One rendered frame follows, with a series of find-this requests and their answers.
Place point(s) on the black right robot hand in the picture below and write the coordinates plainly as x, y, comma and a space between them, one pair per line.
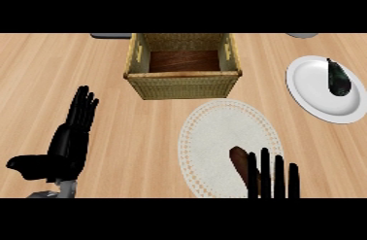
265, 176

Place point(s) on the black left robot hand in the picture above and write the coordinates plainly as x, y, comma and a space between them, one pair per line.
66, 146

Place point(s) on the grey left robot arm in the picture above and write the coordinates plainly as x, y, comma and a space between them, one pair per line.
58, 189

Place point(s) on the brown sweet potato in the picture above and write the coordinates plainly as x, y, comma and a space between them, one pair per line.
239, 163

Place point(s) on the white round placemat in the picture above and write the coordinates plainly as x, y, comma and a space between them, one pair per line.
215, 143

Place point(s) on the wicker basket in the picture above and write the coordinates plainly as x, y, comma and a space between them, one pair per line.
183, 67

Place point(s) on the white plate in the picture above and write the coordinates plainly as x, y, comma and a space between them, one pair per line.
315, 88

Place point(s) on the dark eggplant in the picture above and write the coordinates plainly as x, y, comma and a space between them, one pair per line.
338, 78

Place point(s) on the dark grey flat object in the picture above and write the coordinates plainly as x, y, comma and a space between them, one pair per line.
111, 35

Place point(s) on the grey rounded object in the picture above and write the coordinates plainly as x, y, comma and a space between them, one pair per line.
302, 35

